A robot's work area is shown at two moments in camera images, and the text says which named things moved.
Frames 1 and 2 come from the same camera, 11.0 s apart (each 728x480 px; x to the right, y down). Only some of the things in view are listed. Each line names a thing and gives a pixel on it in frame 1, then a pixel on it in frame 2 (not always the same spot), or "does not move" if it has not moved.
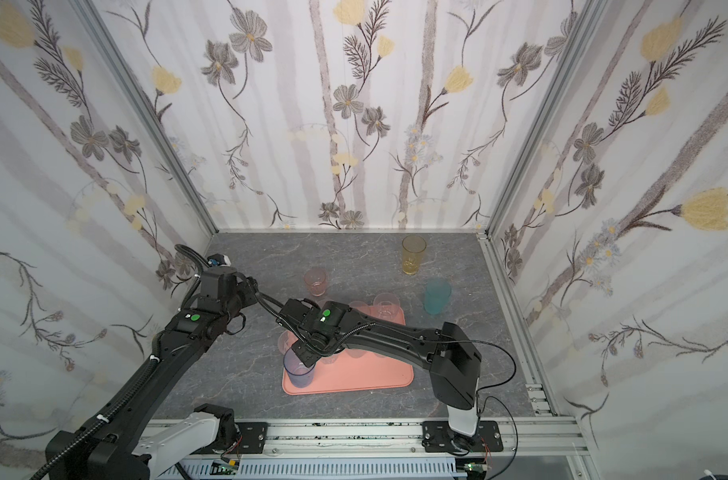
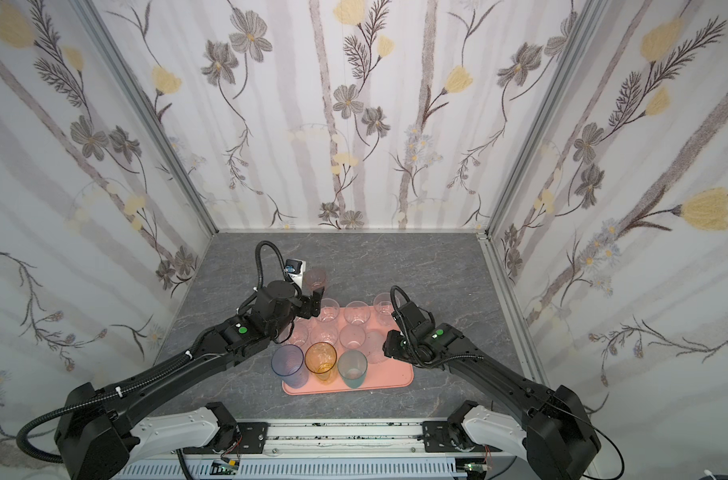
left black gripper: [244, 288] -> [307, 303]
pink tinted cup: [316, 279] does not move
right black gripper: [304, 346] -> [393, 347]
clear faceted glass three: [387, 306] does not move
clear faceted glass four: [360, 305] does not move
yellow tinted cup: [413, 249] -> [321, 360]
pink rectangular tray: [350, 370] does not move
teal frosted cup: [437, 293] -> [352, 366]
